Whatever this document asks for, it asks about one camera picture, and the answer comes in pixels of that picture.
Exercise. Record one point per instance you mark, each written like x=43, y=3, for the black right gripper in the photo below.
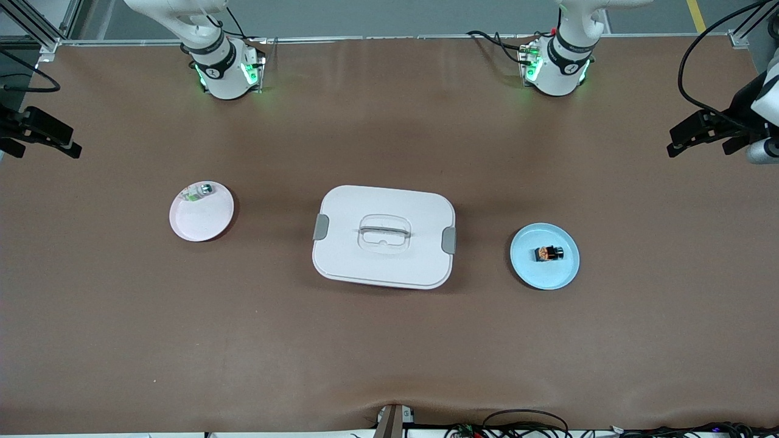
x=7, y=123

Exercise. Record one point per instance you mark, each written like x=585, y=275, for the pink round plate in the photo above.
x=204, y=219

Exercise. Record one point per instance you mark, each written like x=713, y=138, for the orange black push-button switch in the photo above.
x=549, y=253

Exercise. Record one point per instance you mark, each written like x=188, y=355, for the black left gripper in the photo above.
x=738, y=117

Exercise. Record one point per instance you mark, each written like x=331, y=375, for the light blue round plate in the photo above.
x=535, y=275

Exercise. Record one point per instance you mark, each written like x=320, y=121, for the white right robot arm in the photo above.
x=222, y=67

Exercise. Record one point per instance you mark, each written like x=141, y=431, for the grey lid latch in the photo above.
x=449, y=240
x=321, y=227

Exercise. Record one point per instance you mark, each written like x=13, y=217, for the white plastic storage box lid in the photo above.
x=365, y=264

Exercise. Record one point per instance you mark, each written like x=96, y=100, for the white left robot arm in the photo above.
x=563, y=67

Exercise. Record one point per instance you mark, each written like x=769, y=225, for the green push-button switch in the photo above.
x=198, y=192

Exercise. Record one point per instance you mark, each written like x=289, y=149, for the metal table edge rail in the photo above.
x=365, y=38

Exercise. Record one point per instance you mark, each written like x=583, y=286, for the brown camera mount post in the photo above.
x=389, y=423

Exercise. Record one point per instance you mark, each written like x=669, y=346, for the aluminium frame corner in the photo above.
x=738, y=39
x=47, y=44

